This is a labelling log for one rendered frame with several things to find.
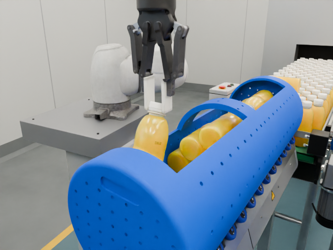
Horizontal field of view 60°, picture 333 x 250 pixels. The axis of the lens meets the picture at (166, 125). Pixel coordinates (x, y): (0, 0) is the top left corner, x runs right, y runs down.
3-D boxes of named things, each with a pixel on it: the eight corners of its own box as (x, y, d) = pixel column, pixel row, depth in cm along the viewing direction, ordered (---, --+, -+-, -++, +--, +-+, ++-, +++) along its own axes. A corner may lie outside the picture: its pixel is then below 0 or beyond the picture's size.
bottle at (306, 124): (306, 148, 128) (313, 108, 122) (289, 144, 132) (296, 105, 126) (309, 143, 134) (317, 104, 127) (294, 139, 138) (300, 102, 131)
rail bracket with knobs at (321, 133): (301, 155, 123) (305, 132, 119) (304, 149, 129) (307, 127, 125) (326, 160, 118) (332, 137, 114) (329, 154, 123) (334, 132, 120)
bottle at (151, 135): (118, 188, 64) (136, 105, 63) (146, 190, 67) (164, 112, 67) (130, 199, 58) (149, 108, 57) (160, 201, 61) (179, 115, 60)
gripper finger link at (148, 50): (149, 23, 54) (143, 21, 55) (141, 79, 60) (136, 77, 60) (160, 22, 57) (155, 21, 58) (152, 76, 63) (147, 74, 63)
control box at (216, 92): (208, 107, 153) (209, 88, 149) (223, 98, 168) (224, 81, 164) (225, 110, 147) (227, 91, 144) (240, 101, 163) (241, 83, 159)
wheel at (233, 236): (217, 228, 69) (223, 226, 68) (224, 218, 73) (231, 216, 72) (227, 244, 69) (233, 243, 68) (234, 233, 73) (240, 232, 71)
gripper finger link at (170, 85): (170, 70, 58) (182, 71, 57) (170, 94, 60) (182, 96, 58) (165, 71, 57) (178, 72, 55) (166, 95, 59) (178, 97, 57)
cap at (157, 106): (145, 108, 63) (147, 100, 63) (161, 112, 65) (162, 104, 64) (152, 110, 59) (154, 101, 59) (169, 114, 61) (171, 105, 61)
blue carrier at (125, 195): (70, 256, 63) (60, 139, 52) (228, 131, 131) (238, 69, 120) (181, 340, 49) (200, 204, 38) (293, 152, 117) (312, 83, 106)
